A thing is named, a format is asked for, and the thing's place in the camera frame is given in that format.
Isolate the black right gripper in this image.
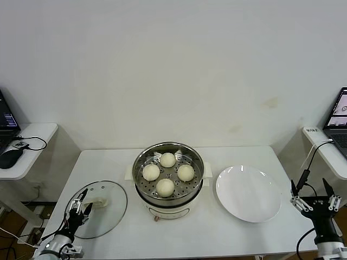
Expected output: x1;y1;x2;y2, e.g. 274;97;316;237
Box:
290;178;342;239

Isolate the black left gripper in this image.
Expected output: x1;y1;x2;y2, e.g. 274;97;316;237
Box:
64;188;93;237

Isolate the round glass lid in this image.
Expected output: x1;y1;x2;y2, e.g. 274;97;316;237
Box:
64;180;128;239

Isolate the white steamed baozi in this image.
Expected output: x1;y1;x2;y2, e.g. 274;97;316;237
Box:
177;164;195;181
156;178;175;198
142;164;160;181
159;152;176;168

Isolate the perforated steel steamer basket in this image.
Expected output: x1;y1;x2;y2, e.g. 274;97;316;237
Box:
132;142;205;200

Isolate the white side table with label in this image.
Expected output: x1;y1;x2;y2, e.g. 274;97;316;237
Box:
302;126;347;238

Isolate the round white plate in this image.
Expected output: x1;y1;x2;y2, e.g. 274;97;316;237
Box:
216;165;282;223

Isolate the grey laptop with image windows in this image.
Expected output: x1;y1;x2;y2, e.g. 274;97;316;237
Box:
323;87;347;158

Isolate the white side table with mouse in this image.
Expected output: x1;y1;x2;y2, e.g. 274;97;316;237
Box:
0;122;59;225

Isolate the black computer mouse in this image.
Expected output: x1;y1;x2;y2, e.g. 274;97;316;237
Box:
0;148;24;169

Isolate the small grey QR device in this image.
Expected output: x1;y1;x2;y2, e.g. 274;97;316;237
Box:
10;139;30;151

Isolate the white electric cooker pot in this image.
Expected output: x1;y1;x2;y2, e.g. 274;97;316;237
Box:
125;161;214;222

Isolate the black laptop with dark screen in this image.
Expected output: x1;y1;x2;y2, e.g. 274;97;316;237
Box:
0;88;22;154

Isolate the black cable with adapter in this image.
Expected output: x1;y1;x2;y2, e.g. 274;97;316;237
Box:
296;140;333;201

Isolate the flat white cable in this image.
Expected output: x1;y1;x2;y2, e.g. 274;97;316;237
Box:
301;138;334;170

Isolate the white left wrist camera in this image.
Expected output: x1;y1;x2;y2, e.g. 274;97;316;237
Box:
61;244;85;258

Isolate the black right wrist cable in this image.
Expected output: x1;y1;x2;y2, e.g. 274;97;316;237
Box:
296;229;317;260

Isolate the white floor cable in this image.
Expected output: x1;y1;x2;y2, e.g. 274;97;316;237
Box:
0;226;37;249

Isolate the thin black looped cable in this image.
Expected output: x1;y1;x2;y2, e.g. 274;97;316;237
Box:
20;135;48;151

